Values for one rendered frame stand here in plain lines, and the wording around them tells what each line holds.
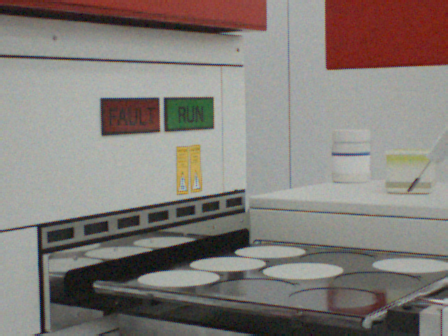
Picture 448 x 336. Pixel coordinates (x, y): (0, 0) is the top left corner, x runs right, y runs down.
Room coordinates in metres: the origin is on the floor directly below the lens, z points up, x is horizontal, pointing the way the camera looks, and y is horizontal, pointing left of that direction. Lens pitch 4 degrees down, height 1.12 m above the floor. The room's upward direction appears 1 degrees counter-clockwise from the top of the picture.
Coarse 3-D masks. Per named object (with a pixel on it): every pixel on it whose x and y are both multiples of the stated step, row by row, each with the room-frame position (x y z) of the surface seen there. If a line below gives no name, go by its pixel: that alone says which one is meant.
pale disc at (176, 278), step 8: (160, 272) 1.11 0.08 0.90; (168, 272) 1.11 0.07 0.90; (176, 272) 1.11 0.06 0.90; (184, 272) 1.11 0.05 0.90; (192, 272) 1.11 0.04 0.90; (200, 272) 1.11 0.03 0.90; (208, 272) 1.11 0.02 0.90; (144, 280) 1.07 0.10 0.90; (152, 280) 1.06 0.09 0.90; (160, 280) 1.06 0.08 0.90; (168, 280) 1.06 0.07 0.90; (176, 280) 1.06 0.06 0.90; (184, 280) 1.06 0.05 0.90; (192, 280) 1.06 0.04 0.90; (200, 280) 1.06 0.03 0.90; (208, 280) 1.06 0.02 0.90
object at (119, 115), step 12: (108, 108) 1.13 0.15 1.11; (120, 108) 1.15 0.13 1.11; (132, 108) 1.17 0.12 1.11; (144, 108) 1.19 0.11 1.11; (156, 108) 1.21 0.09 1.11; (108, 120) 1.13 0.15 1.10; (120, 120) 1.15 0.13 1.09; (132, 120) 1.17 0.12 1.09; (144, 120) 1.19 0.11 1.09; (156, 120) 1.21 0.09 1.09
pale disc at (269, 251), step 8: (248, 248) 1.29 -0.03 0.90; (256, 248) 1.28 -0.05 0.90; (264, 248) 1.28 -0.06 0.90; (272, 248) 1.28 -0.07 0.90; (280, 248) 1.28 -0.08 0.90; (288, 248) 1.28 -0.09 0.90; (296, 248) 1.28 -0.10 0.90; (248, 256) 1.22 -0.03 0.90; (256, 256) 1.22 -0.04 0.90; (264, 256) 1.22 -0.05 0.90; (272, 256) 1.21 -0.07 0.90; (280, 256) 1.21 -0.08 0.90; (288, 256) 1.21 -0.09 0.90
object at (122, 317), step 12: (132, 312) 1.11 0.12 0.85; (120, 324) 1.10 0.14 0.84; (132, 324) 1.09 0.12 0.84; (144, 324) 1.08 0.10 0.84; (156, 324) 1.07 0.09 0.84; (168, 324) 1.06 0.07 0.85; (180, 324) 1.05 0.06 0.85; (192, 324) 1.04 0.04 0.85; (204, 324) 1.04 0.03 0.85; (216, 324) 1.04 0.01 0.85
